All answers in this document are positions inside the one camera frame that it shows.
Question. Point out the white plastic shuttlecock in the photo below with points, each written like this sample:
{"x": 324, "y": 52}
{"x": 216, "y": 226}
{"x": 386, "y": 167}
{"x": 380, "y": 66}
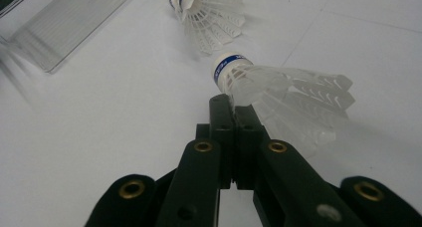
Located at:
{"x": 209, "y": 18}
{"x": 298, "y": 87}

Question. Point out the clear plastic container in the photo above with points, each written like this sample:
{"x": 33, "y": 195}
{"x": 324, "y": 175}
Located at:
{"x": 66, "y": 24}

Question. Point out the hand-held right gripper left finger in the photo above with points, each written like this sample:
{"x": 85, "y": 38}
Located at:
{"x": 227, "y": 130}

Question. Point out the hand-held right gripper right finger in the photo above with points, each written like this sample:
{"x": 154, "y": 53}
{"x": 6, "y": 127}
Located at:
{"x": 247, "y": 134}

